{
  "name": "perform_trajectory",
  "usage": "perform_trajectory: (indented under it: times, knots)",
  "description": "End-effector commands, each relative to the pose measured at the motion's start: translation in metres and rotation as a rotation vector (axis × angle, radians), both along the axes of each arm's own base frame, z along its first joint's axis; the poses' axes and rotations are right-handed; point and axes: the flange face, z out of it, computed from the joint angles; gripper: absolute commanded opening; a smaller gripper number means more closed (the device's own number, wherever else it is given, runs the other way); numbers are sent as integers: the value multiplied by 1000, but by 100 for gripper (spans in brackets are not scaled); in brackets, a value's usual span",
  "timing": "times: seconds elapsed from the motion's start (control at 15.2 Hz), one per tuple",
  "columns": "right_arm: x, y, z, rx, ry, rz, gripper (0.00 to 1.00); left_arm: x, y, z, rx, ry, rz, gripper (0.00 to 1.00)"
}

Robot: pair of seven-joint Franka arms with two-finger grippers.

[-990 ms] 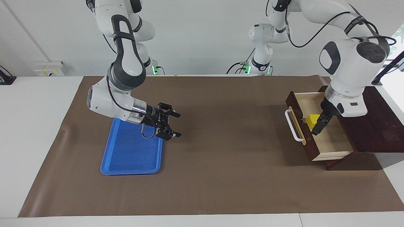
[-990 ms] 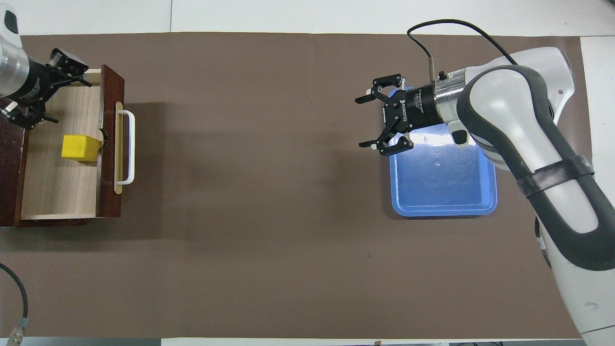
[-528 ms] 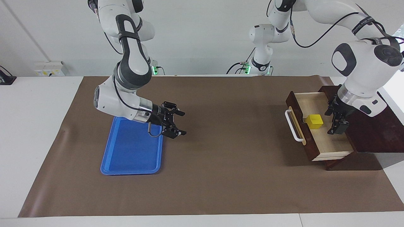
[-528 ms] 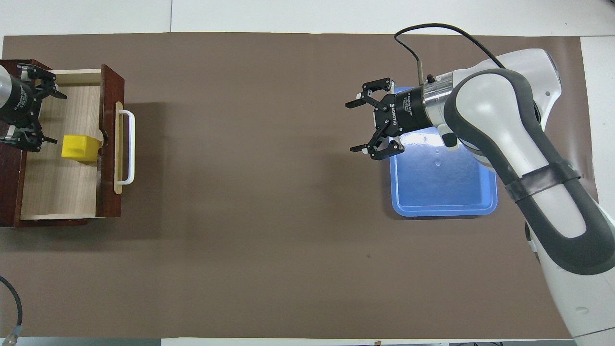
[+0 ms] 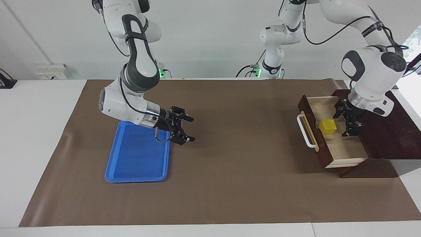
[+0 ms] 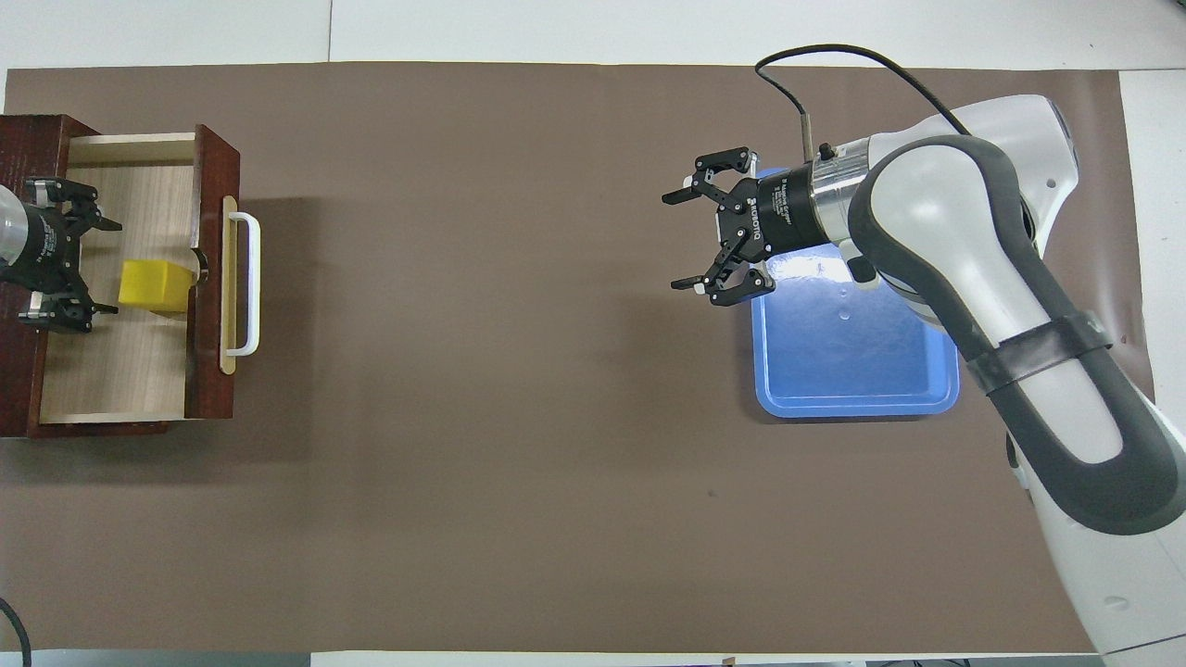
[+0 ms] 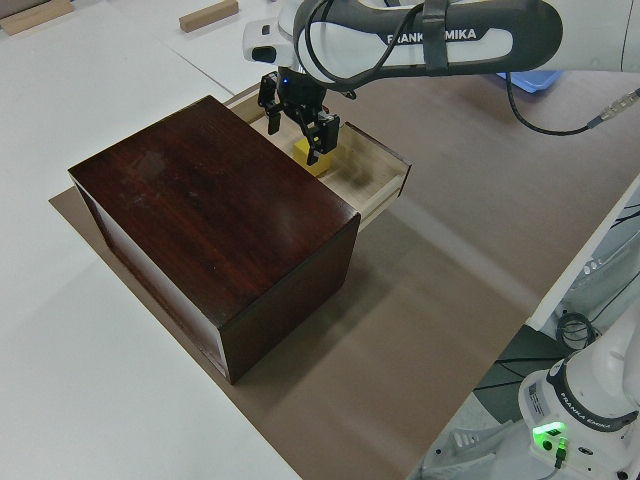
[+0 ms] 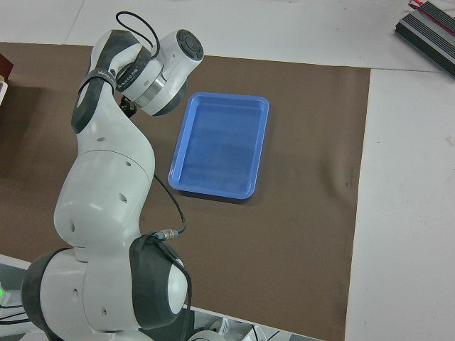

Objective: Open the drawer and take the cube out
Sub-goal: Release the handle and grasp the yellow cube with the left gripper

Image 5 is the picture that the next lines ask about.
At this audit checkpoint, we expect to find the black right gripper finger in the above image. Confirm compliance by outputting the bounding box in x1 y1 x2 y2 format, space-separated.
170 106 194 122
169 128 196 145

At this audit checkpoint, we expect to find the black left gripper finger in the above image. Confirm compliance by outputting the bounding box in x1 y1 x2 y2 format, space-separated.
333 98 346 119
343 116 365 137

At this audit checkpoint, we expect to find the dark wooden drawer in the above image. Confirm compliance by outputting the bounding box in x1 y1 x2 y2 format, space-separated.
298 95 369 169

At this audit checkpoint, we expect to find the yellow cube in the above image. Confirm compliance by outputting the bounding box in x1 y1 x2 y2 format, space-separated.
318 119 338 135

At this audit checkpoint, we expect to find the white drawer handle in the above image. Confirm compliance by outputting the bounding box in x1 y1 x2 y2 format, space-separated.
297 114 317 148

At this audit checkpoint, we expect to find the dark wooden cabinet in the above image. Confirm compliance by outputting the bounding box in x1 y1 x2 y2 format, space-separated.
332 89 421 178

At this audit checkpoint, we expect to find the brown table mat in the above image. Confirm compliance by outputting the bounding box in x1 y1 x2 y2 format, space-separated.
19 78 421 227

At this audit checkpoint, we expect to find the blue plastic tray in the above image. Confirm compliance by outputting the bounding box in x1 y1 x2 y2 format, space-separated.
105 120 171 183

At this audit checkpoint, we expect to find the black clamp base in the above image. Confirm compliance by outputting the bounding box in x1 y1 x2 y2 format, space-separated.
0 68 17 89

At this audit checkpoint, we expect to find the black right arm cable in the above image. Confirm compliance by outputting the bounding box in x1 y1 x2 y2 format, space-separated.
93 0 171 143

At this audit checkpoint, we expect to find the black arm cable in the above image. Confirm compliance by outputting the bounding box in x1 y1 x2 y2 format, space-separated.
93 0 171 143
301 15 410 50

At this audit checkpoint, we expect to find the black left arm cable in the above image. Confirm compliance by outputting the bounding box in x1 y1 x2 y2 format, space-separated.
301 15 410 50

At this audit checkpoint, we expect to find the white wall socket box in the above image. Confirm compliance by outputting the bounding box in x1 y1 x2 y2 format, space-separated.
36 64 69 80

